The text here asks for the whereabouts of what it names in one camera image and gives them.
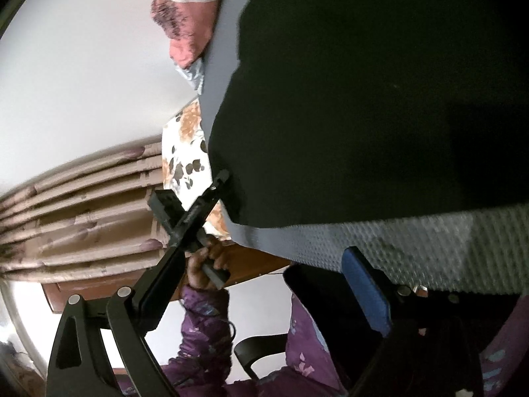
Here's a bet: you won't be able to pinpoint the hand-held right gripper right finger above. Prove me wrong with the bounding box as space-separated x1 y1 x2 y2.
341 247 485 397

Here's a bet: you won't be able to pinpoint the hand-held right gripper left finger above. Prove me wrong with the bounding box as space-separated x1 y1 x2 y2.
46 247 187 397

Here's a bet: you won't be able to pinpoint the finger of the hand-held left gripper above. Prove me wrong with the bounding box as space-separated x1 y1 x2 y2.
171 169 231 246

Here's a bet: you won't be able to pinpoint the black pants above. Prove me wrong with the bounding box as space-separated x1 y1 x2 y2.
207 0 529 231

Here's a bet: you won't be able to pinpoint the person's left forearm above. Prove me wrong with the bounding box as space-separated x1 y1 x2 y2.
164 286 237 386

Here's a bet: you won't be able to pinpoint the person's left hand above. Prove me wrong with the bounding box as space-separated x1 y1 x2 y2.
186 236 232 293

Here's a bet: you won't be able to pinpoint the floral bed sheet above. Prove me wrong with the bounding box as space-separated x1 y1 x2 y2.
160 99 233 243

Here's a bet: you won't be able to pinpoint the grey waffle blanket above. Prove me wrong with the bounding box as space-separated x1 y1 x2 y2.
198 0 529 297

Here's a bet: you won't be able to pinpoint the person's purple patterned clothing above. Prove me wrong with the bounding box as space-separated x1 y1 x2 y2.
157 293 529 397

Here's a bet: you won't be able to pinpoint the wooden slatted panel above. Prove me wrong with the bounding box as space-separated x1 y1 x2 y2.
0 141 167 285

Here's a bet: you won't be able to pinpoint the black chair armrest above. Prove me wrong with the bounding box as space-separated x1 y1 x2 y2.
232 332 291 382

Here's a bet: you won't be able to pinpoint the brown wooden bed frame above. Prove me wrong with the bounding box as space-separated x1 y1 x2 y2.
41 242 292 316

